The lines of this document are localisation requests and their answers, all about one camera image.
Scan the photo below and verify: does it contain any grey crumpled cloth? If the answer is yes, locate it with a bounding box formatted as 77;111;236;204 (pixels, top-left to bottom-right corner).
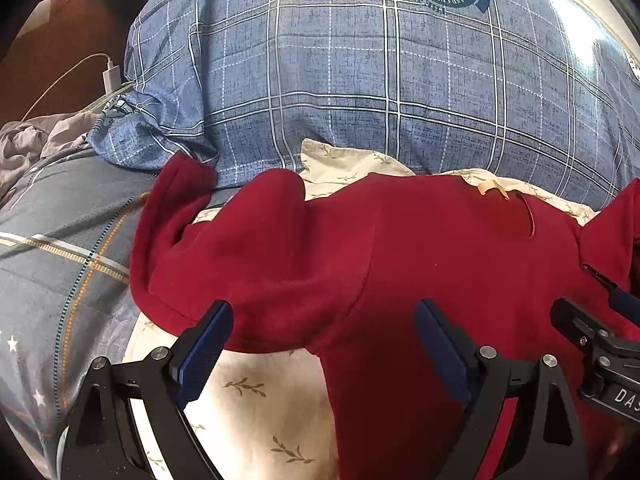
1;112;98;198

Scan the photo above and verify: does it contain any red knit garment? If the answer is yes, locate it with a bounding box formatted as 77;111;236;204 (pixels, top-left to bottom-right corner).
130;154;639;479

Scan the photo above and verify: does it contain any brown wooden headboard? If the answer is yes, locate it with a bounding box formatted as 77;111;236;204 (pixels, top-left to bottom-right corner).
1;0;128;124

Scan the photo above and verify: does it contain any white phone charger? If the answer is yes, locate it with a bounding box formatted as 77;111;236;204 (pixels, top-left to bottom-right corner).
102;60;122;94

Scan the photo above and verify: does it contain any blue plaid pillow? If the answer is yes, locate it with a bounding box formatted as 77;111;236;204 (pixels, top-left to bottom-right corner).
88;0;639;209

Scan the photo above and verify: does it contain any white charger cable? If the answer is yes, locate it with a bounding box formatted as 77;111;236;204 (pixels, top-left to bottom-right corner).
20;52;112;123

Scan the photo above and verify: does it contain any grey plaid bed sheet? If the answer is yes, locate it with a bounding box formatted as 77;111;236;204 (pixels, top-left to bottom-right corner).
1;150;155;479

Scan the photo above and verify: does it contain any cream leaf-print pillow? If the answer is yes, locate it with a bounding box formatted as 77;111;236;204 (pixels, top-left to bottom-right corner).
124;139;597;479

